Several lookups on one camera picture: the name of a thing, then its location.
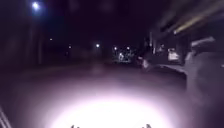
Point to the vehicle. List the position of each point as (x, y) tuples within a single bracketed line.
[(206, 80)]

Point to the grey asphalt road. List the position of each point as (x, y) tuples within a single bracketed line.
[(100, 90)]

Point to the street lamp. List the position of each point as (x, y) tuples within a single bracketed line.
[(35, 5)]

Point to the robot's own part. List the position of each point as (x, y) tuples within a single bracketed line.
[(75, 126), (146, 126)]

